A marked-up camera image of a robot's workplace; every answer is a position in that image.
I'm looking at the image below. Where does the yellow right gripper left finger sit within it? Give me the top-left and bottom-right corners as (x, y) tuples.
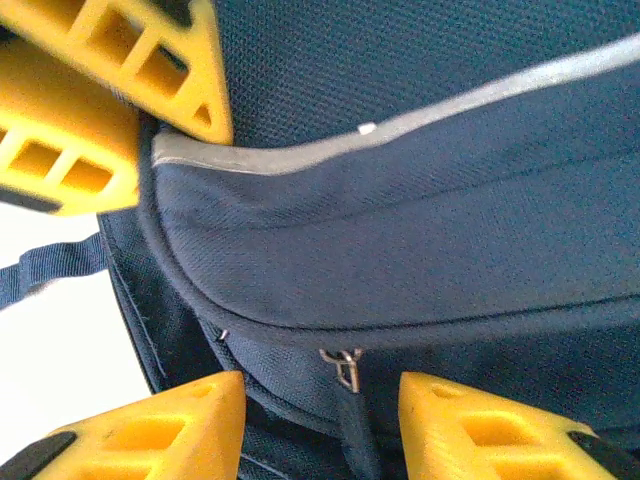
(0, 370), (248, 480)

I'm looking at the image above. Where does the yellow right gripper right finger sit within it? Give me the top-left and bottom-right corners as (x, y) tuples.
(398, 371), (640, 480)

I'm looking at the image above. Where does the navy blue backpack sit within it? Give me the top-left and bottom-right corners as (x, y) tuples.
(0, 0), (640, 480)

